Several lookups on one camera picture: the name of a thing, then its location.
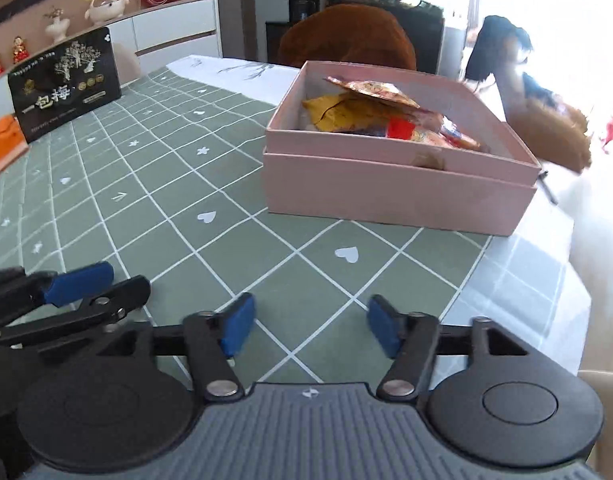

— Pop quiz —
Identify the cream rabbit figurine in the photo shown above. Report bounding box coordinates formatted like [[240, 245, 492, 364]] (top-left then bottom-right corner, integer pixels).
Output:
[[84, 0, 130, 26]]

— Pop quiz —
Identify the large black snack bag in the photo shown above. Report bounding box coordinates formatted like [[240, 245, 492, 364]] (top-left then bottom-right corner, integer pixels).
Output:
[[7, 27, 123, 143]]

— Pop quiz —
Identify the white vase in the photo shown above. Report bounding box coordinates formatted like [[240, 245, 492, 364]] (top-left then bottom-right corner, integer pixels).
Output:
[[44, 7, 71, 45]]

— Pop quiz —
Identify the black and brown plush toy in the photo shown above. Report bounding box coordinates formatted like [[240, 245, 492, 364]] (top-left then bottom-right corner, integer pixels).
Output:
[[464, 15, 593, 175]]

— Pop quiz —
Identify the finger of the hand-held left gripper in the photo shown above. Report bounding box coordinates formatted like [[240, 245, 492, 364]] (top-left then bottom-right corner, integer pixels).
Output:
[[0, 276, 152, 347], [0, 261, 114, 328]]

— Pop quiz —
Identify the dark red spicy snack packet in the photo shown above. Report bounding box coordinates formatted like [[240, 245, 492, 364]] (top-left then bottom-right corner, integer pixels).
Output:
[[324, 76, 420, 110]]

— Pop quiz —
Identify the pink cardboard box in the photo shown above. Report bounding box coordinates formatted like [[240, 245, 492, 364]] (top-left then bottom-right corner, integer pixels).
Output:
[[261, 60, 541, 237]]

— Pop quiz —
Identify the brown chair back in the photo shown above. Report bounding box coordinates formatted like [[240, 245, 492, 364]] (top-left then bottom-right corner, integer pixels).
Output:
[[277, 4, 417, 71]]

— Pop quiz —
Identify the gold snack packet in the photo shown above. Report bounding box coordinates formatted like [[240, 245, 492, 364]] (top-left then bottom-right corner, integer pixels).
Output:
[[301, 94, 392, 133]]

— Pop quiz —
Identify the green grid tablecloth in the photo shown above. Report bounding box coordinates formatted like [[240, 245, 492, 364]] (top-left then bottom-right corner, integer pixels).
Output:
[[0, 55, 595, 391]]

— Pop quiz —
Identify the wooden shelf cabinet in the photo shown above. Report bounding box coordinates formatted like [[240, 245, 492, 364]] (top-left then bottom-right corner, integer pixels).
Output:
[[0, 0, 222, 126]]

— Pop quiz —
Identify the red and white snack packet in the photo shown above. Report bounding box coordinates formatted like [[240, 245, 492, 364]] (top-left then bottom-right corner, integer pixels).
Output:
[[427, 122, 490, 153]]

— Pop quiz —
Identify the red cookie snack packet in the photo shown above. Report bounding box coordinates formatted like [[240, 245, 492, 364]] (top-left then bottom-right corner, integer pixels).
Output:
[[387, 116, 445, 140]]

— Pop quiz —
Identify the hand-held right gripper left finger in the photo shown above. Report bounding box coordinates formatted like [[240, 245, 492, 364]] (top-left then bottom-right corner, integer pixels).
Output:
[[99, 292, 257, 401]]

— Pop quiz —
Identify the orange box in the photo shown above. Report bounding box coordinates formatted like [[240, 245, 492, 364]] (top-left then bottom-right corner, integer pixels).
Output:
[[0, 115, 30, 183]]

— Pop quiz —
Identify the black water dispenser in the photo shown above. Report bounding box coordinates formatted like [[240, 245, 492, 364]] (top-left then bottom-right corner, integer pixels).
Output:
[[265, 0, 321, 65]]

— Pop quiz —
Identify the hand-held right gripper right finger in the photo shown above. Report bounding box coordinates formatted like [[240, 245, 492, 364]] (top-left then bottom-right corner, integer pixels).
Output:
[[367, 294, 530, 400]]

